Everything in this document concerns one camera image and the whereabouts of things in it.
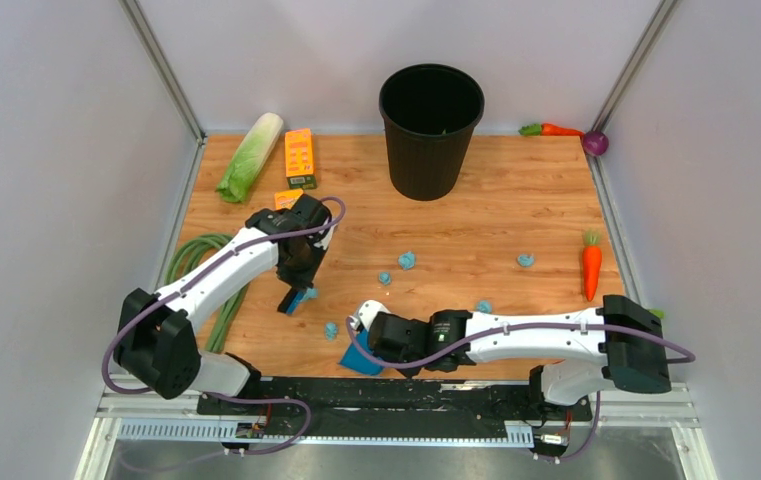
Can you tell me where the blue hand brush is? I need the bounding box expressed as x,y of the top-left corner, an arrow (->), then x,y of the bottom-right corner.
277,287 -> 318,315

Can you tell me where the blue dustpan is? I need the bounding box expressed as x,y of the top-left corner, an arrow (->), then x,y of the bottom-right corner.
339,330 -> 384,376

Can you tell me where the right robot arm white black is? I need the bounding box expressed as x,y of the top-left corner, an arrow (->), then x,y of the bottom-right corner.
348,295 -> 672,419

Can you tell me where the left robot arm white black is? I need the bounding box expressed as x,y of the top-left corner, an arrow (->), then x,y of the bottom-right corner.
101,194 -> 344,415

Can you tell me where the yellow green sponge box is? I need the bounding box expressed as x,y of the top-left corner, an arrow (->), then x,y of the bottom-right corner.
274,189 -> 304,210

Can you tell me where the blue paper scrap lower left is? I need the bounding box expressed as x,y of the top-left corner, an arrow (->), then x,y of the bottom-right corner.
324,322 -> 339,341

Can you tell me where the blue paper scrap upper centre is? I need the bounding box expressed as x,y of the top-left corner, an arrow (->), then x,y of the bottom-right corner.
397,251 -> 416,270

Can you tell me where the orange carton box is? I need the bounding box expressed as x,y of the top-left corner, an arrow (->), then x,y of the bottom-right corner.
284,128 -> 318,190

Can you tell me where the green long beans bundle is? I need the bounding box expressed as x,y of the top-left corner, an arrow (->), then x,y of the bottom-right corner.
162,233 -> 252,355

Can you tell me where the napa cabbage toy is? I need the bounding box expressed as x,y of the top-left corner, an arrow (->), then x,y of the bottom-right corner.
216,112 -> 284,203

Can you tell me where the blue paper scrap far right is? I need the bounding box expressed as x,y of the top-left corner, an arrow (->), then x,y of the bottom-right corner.
517,254 -> 535,268

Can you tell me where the black plastic trash bin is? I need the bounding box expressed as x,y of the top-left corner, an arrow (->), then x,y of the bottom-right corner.
379,64 -> 485,201

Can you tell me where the carrot toy right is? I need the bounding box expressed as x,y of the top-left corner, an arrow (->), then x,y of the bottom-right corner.
581,230 -> 603,302

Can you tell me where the carrot toy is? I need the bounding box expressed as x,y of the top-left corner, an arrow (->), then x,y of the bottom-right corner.
581,230 -> 603,302
518,123 -> 585,138

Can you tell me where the carrot toy back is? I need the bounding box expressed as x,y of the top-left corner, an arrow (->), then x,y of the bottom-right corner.
518,123 -> 585,138

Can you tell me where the purple onion toy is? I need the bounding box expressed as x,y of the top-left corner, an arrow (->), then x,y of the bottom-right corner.
581,131 -> 610,156

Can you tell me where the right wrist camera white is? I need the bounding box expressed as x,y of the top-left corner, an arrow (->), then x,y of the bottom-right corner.
350,300 -> 389,332

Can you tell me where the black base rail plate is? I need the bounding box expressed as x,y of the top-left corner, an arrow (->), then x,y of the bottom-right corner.
195,376 -> 593,439

